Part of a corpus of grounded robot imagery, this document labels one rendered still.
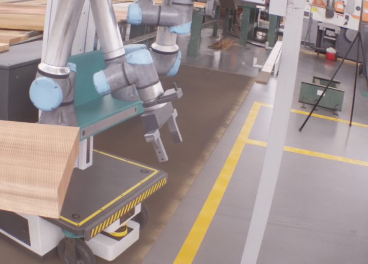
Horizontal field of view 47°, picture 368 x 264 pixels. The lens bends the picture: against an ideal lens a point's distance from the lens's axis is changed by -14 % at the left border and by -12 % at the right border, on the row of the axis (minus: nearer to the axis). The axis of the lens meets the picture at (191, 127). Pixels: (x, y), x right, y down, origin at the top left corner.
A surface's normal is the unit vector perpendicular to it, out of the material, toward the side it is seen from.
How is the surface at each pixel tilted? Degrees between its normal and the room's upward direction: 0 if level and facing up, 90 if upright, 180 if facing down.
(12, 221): 90
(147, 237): 0
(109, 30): 83
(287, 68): 90
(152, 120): 97
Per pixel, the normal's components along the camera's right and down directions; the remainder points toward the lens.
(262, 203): -0.24, 0.29
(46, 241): 0.91, 0.23
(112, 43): 0.34, 0.22
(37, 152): 0.12, -0.94
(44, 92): -0.04, 0.44
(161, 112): 0.90, -0.18
